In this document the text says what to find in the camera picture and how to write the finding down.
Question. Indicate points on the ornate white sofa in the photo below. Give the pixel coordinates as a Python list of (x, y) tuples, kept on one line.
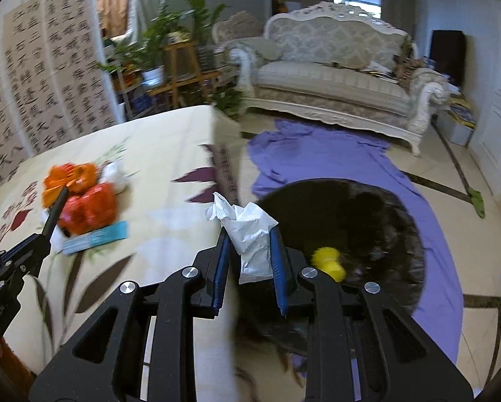
[(330, 79)]

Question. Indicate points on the white paper bag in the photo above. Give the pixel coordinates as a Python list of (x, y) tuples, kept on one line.
[(250, 234)]

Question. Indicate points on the red snack packet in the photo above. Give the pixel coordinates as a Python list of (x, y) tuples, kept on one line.
[(91, 211)]

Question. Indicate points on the wooden plant rack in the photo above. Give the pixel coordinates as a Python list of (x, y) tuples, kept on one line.
[(166, 90)]

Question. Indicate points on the green mop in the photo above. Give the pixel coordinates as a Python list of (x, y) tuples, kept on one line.
[(476, 201)]

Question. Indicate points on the brown curtain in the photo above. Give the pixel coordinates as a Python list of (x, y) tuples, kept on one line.
[(114, 4)]

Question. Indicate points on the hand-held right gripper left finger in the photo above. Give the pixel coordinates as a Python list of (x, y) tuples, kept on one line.
[(220, 278)]

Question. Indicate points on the wooden stool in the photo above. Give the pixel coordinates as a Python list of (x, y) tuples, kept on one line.
[(183, 54)]

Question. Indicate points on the window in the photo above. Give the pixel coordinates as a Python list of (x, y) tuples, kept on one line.
[(357, 4)]

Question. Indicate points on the calligraphy folding screen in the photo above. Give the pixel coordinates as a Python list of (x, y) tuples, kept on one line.
[(45, 71)]

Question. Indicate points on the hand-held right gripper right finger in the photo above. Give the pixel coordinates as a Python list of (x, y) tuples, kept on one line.
[(277, 270)]

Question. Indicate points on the black television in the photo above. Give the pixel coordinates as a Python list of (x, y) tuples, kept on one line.
[(447, 56)]

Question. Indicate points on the tall leafy plant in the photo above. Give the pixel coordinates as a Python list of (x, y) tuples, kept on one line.
[(202, 16)]

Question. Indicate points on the purple floor cloth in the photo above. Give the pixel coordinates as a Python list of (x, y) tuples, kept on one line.
[(338, 155)]

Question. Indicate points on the blue and white box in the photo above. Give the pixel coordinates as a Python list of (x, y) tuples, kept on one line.
[(101, 236)]

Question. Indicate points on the grey sofa cushion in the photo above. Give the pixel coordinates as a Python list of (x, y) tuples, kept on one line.
[(261, 48)]

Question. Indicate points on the ornate white armchair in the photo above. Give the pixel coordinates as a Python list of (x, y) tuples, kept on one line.
[(235, 27)]

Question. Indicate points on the black round bin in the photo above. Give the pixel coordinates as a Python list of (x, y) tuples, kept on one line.
[(351, 217)]

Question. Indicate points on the low floor plant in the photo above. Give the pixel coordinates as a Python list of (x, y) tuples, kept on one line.
[(229, 100)]

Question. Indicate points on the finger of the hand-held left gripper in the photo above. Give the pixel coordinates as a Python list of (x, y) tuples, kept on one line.
[(55, 211)]

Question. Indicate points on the large potted plant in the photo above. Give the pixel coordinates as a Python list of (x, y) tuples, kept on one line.
[(162, 37)]

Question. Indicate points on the floral tablecloth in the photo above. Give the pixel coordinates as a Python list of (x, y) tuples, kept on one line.
[(158, 155)]

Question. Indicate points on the small potted plant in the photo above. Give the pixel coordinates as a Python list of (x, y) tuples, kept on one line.
[(122, 56)]

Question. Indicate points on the patterned cloth on sofa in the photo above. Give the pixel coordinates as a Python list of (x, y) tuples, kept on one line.
[(409, 67)]

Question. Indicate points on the grey storage box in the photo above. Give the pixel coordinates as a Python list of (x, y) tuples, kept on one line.
[(455, 127)]

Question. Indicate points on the white crumpled tissue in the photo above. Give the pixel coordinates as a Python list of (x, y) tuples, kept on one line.
[(115, 176)]

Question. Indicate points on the orange snack packet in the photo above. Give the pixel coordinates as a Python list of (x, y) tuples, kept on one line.
[(76, 176)]

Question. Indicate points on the yellow plastic item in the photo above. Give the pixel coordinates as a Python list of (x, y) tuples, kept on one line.
[(328, 261)]

